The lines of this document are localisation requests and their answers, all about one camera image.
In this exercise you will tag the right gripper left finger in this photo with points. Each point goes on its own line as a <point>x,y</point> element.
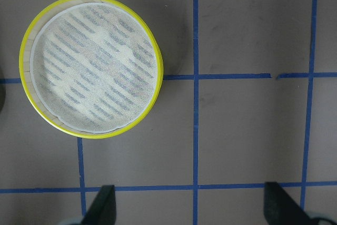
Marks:
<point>103,208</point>

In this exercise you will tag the light green plate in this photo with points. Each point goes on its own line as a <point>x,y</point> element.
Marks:
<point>2,90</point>

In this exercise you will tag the yellow steamer layer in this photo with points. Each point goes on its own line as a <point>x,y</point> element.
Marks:
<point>90,65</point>

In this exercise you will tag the white steamer cloth liner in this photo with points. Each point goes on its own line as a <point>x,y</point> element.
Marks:
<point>92,67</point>

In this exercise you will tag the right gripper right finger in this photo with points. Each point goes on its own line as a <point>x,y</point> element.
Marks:
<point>280,208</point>

